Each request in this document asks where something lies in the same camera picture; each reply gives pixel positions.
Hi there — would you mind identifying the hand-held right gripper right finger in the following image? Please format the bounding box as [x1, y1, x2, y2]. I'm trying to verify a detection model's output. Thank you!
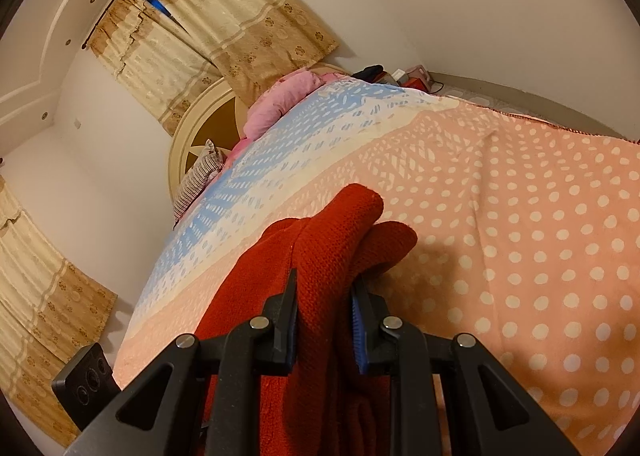
[350, 278, 583, 456]

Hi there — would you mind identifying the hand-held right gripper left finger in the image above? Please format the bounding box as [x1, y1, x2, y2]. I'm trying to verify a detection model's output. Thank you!
[62, 268, 301, 456]

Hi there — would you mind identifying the red knitted sweater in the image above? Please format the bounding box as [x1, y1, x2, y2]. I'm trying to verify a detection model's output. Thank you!
[192, 182, 418, 456]

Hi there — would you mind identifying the beige floral curtain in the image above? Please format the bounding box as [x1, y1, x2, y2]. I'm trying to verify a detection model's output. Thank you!
[0, 175, 119, 448]
[86, 0, 226, 137]
[137, 0, 342, 102]

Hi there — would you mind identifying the striped pillow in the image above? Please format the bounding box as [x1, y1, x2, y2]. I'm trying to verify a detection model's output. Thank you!
[172, 138, 224, 225]

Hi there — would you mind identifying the polka dot blanket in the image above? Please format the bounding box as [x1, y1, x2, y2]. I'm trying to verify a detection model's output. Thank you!
[112, 73, 640, 456]

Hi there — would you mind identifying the pink patterned bed sheet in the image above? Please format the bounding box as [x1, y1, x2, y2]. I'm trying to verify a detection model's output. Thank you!
[222, 133, 251, 168]

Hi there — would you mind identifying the cream wooden headboard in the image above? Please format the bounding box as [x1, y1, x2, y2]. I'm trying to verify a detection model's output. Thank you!
[167, 76, 251, 209]

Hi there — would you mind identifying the pink pillow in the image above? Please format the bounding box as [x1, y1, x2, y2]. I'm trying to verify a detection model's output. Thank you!
[242, 71, 326, 139]

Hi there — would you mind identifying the black cloth item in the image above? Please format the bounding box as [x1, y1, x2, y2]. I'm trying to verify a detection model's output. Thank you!
[352, 65, 386, 85]

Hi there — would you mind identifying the blue object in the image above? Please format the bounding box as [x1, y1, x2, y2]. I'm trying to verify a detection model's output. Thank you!
[142, 0, 174, 20]

